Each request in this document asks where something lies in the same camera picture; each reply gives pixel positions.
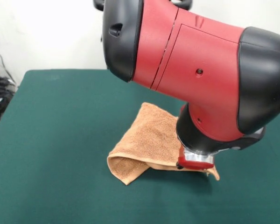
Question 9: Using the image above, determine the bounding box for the tan terry towel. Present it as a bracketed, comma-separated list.
[106, 102, 220, 187]

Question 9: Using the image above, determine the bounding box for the black equipment pile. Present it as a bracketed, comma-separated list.
[0, 62, 17, 123]

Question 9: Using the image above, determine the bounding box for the dark green table cloth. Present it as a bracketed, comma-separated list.
[0, 69, 280, 224]

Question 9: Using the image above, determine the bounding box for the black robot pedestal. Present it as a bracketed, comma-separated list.
[92, 0, 193, 44]

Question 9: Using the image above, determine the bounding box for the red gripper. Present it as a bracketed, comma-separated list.
[176, 147, 214, 171]

